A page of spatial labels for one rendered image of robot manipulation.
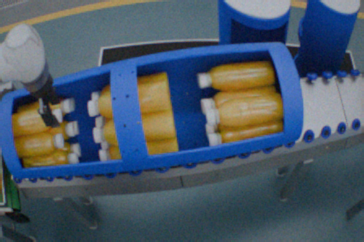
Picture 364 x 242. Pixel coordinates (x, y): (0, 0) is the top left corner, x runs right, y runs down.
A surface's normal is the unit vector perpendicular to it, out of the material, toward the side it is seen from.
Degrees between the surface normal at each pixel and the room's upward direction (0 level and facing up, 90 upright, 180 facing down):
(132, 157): 70
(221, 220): 0
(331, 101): 0
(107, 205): 0
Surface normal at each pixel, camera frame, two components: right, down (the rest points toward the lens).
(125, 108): -0.03, -0.10
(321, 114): -0.05, -0.39
